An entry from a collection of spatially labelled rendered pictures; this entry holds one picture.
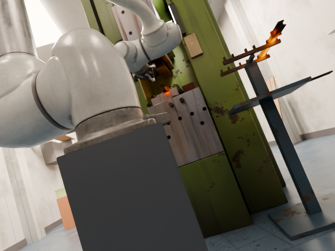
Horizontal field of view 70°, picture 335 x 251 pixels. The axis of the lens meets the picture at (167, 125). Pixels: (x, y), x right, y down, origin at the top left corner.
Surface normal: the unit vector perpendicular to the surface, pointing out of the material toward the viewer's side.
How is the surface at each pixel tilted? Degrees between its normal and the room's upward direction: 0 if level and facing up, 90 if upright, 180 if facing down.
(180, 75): 90
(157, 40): 130
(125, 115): 85
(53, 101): 108
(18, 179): 90
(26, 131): 134
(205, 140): 90
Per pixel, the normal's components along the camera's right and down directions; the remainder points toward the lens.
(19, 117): -0.07, 0.29
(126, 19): -0.22, -0.07
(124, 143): 0.06, -0.18
